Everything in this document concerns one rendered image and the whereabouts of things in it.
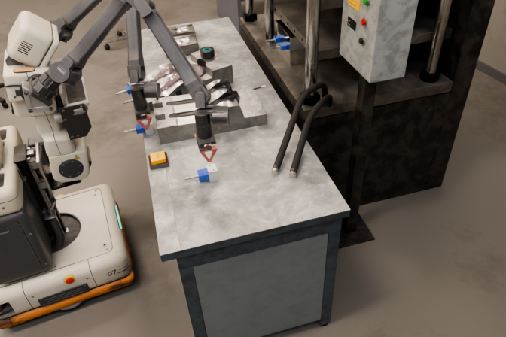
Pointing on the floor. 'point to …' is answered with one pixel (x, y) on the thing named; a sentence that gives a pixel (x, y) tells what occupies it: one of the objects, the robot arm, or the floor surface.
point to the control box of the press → (373, 59)
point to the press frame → (460, 44)
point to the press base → (437, 109)
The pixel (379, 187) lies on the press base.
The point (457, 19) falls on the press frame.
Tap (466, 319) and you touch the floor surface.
